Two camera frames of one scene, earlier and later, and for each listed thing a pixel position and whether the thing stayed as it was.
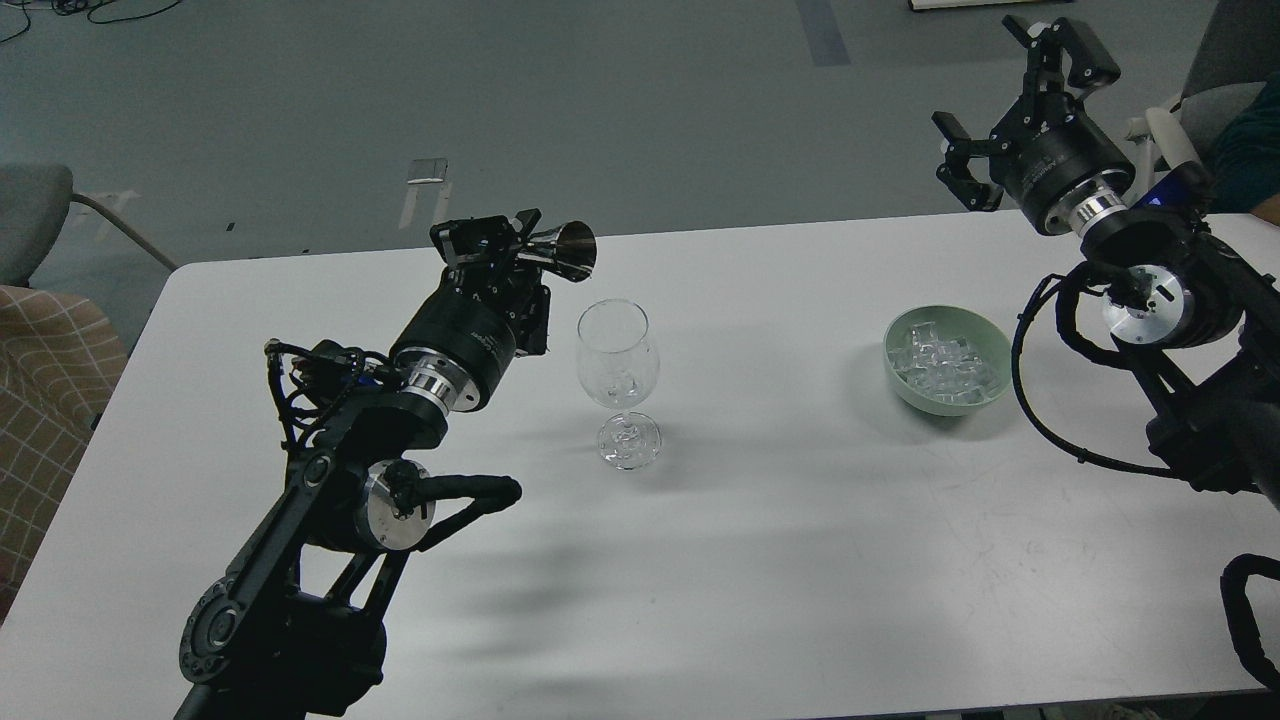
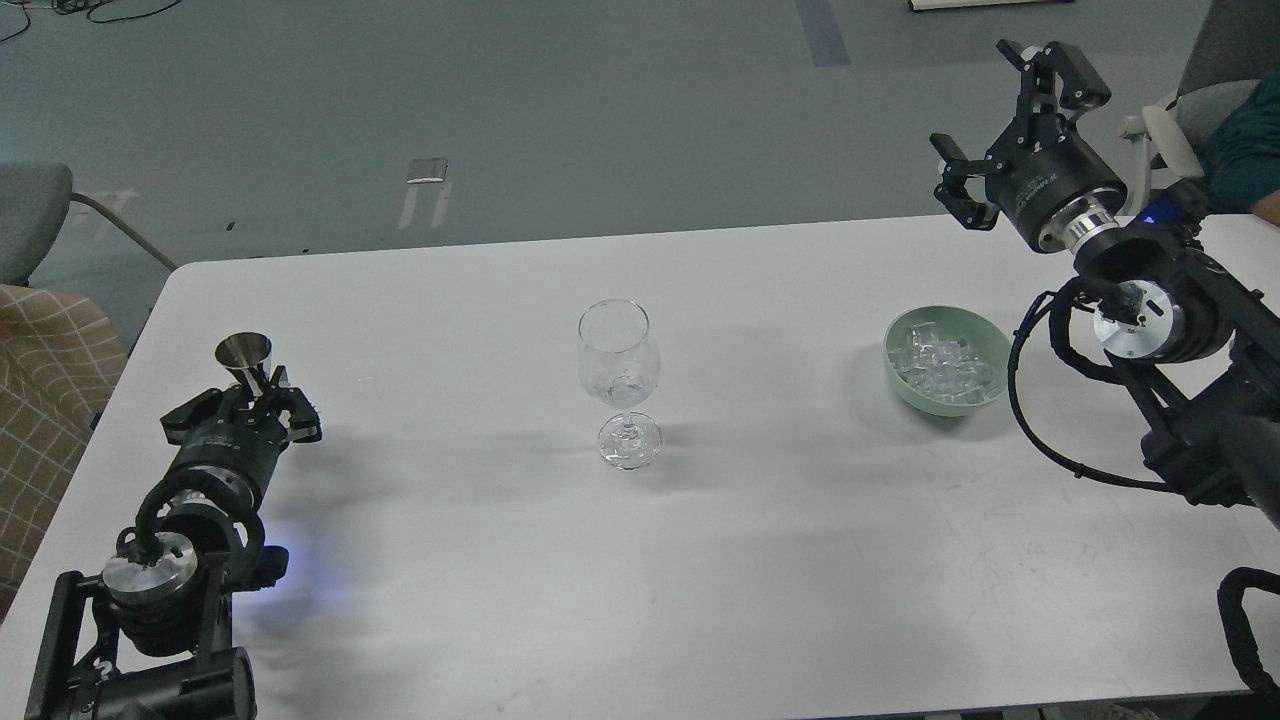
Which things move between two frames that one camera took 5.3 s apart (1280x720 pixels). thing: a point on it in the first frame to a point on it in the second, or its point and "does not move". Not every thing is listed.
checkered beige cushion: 61,355 does not move
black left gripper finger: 456,241 to 194,415
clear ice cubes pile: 941,369 does not move
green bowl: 946,360 does not move
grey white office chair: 1238,53 does not move
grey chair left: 34,202 does not move
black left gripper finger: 532,329 to 304,422
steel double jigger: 569,248 to 241,353
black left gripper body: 468,337 to 244,440
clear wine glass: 619,362 does not move
